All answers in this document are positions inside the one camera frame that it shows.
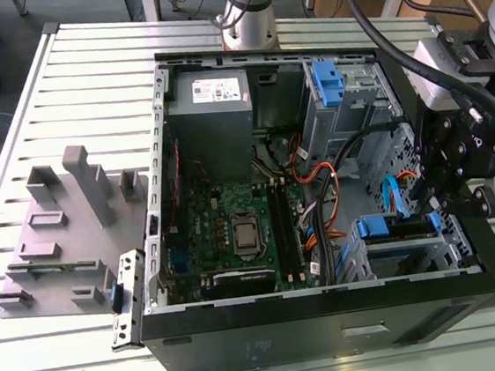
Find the hard disk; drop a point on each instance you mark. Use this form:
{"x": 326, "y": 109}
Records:
{"x": 372, "y": 230}

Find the blue drive latch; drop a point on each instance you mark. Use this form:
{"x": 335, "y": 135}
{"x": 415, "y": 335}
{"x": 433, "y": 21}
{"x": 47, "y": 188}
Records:
{"x": 327, "y": 84}

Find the black graphics card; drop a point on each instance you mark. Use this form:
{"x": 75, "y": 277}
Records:
{"x": 244, "y": 281}

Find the grey power supply unit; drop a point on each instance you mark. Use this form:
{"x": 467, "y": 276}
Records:
{"x": 212, "y": 140}

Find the black PC case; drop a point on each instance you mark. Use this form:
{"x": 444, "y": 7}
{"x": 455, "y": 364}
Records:
{"x": 290, "y": 336}

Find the CPU socket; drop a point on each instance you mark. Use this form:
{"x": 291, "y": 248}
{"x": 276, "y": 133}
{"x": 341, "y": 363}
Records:
{"x": 249, "y": 256}

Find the silver expansion slot bracket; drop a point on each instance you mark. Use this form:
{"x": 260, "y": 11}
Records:
{"x": 130, "y": 295}

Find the grey parts rack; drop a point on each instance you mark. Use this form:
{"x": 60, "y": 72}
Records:
{"x": 50, "y": 246}

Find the green motherboard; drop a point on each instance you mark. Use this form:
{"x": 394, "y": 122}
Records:
{"x": 206, "y": 216}

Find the grey optical drive cage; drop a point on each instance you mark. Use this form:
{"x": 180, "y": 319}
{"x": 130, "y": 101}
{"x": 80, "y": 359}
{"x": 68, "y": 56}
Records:
{"x": 346, "y": 117}

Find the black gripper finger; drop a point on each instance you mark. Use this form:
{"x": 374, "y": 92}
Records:
{"x": 439, "y": 156}
{"x": 475, "y": 203}

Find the black RAM slot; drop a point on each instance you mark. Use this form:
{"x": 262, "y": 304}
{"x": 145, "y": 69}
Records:
{"x": 279, "y": 231}
{"x": 289, "y": 230}

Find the silver CPU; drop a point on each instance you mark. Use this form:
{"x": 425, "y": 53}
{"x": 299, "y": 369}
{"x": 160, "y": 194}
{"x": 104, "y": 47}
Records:
{"x": 246, "y": 235}

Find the blue black bracket clip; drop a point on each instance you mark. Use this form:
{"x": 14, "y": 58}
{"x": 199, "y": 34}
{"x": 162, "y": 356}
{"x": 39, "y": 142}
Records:
{"x": 117, "y": 296}

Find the green RAM stick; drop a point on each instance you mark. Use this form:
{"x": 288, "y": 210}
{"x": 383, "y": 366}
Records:
{"x": 48, "y": 270}

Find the grey disk bay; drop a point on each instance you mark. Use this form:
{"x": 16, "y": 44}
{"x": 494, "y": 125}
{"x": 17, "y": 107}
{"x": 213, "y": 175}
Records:
{"x": 409, "y": 250}

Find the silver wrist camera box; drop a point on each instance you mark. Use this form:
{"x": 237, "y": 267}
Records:
{"x": 433, "y": 53}

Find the wooden desk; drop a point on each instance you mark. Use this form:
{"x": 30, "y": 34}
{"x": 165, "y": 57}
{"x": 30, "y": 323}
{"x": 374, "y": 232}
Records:
{"x": 383, "y": 3}

